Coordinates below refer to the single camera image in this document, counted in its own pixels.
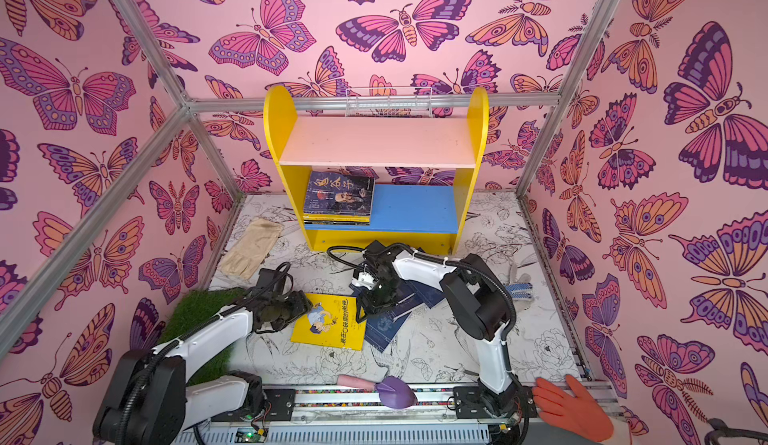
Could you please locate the navy blue book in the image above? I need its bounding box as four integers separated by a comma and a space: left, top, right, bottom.
364, 311, 410, 352
383, 282, 424, 322
406, 281, 445, 309

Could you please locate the yellow cartoon book bottom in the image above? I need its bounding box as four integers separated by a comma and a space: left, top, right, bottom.
291, 293, 366, 351

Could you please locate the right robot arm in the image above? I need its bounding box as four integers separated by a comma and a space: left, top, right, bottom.
326, 241, 533, 420

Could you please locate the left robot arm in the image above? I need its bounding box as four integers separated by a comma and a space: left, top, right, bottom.
92, 262, 311, 444

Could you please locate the green artificial grass mat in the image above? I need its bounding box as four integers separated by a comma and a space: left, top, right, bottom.
157, 287, 248, 386

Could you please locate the purple pink trowel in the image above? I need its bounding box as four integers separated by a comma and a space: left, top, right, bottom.
337, 375, 418, 410

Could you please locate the green circuit board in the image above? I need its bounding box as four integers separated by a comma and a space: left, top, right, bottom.
235, 428, 267, 444

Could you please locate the blue white work glove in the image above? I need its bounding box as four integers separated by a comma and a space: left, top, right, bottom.
506, 274, 534, 312

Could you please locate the orange rubber glove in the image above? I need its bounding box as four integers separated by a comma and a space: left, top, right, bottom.
533, 375, 615, 443

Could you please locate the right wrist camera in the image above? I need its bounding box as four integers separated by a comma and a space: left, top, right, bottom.
351, 270, 376, 289

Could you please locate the aluminium mounting rail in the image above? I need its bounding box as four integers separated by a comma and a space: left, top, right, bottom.
212, 381, 619, 425

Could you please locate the white slotted cable duct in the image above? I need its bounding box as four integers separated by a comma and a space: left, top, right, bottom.
201, 424, 492, 444

